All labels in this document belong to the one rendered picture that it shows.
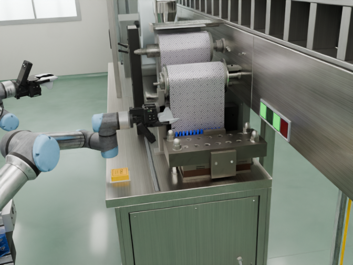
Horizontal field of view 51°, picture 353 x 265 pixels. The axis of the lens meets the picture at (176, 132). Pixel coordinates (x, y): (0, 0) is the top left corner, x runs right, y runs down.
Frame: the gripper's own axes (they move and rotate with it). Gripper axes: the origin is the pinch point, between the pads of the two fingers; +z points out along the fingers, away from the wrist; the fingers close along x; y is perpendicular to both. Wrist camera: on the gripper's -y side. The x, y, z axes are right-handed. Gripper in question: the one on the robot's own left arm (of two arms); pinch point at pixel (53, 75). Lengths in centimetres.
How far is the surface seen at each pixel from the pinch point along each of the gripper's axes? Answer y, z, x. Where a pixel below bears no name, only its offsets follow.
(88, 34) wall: 106, 274, -428
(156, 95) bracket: -2, 22, 52
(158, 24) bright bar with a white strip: -27, 38, 33
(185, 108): 1, 27, 66
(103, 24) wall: 88, 297, -415
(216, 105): 0, 38, 73
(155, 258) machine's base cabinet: 54, -3, 84
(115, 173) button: 23, -6, 60
